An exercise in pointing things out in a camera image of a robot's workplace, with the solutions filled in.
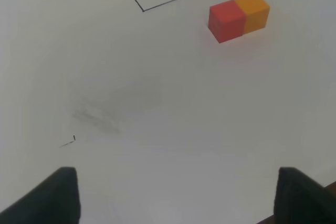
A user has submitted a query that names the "red cube block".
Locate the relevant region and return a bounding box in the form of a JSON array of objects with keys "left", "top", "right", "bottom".
[{"left": 208, "top": 0, "right": 246, "bottom": 43}]

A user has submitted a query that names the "orange cube block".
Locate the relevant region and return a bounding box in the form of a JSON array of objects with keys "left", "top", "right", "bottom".
[{"left": 235, "top": 0, "right": 270, "bottom": 34}]

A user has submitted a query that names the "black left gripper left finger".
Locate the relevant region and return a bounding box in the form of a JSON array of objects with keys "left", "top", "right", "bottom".
[{"left": 1, "top": 167, "right": 81, "bottom": 223}]

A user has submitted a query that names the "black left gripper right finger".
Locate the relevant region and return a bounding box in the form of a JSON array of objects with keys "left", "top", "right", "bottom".
[{"left": 274, "top": 167, "right": 335, "bottom": 224}]

